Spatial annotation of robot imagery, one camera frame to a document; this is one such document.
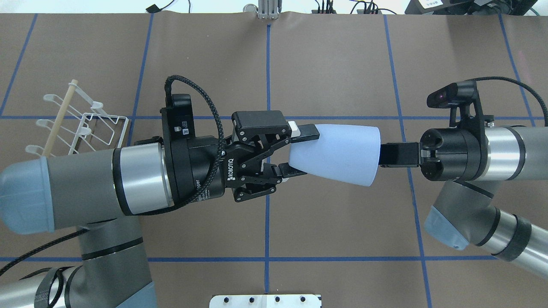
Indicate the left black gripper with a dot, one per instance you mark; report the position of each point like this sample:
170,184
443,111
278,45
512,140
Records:
198,164

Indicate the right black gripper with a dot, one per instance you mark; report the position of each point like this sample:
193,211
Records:
454,155

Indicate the light blue plastic cup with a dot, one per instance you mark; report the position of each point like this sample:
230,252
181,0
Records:
345,153

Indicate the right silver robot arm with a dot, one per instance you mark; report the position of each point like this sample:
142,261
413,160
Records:
471,212

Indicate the orange black usb hub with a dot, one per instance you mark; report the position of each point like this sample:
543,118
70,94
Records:
368,7

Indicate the small black adapter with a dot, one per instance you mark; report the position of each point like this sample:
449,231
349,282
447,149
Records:
153,9

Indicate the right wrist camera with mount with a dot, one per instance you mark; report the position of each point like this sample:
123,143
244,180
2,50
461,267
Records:
463,100

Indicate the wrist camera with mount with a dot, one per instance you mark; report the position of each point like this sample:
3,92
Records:
178,118
463,100

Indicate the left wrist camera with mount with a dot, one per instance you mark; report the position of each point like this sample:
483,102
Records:
178,118

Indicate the aluminium frame post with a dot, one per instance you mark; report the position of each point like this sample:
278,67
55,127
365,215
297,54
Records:
269,9

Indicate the white camera mast pedestal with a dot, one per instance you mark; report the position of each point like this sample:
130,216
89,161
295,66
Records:
267,301

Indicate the white wire cup holder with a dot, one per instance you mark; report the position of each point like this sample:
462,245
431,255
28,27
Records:
81,124

